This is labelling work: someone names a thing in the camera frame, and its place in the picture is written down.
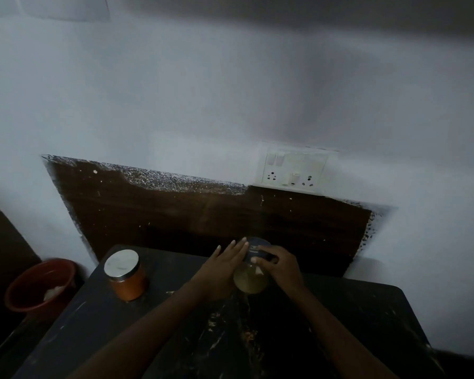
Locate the person's right hand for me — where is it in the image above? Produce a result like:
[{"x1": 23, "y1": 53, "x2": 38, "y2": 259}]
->
[{"x1": 251, "y1": 245, "x2": 305, "y2": 301}]

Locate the person's right forearm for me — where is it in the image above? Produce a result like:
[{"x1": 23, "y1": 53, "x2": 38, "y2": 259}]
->
[{"x1": 290, "y1": 284, "x2": 400, "y2": 379}]

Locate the yellow spice jar grey lid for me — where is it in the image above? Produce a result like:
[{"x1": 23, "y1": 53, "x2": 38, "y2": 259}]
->
[{"x1": 233, "y1": 236, "x2": 275, "y2": 295}]

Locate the dark wooden counter unit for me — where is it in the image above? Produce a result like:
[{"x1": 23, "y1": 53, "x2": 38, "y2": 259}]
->
[{"x1": 0, "y1": 189, "x2": 42, "y2": 364}]

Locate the person's left hand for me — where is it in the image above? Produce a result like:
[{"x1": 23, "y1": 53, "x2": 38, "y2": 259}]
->
[{"x1": 189, "y1": 237, "x2": 250, "y2": 304}]

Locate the white wall socket plate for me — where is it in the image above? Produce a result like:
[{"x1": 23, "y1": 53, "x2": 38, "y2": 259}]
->
[{"x1": 256, "y1": 144, "x2": 339, "y2": 194}]

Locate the orange spice jar silver lid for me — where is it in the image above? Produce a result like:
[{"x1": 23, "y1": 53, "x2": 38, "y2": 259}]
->
[{"x1": 104, "y1": 249, "x2": 147, "y2": 303}]

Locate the red plastic pot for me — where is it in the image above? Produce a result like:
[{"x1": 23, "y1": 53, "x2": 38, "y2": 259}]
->
[{"x1": 4, "y1": 258, "x2": 78, "y2": 314}]

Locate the person's left forearm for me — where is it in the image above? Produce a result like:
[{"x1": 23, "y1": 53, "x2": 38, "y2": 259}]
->
[{"x1": 69, "y1": 280, "x2": 210, "y2": 379}]

